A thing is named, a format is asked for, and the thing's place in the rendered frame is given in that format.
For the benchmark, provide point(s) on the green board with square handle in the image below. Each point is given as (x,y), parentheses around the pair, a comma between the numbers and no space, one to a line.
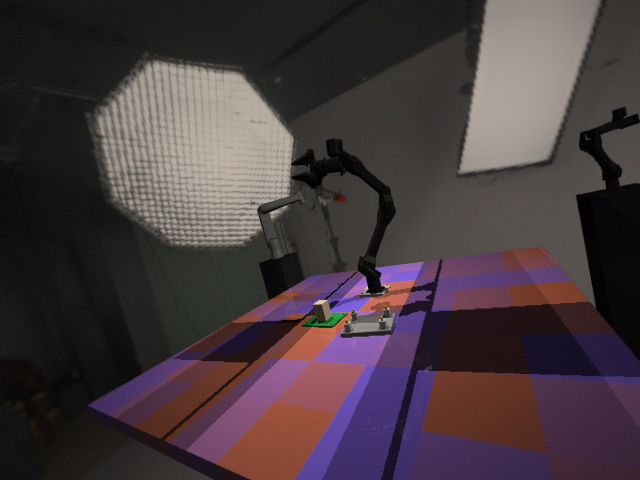
(324,317)

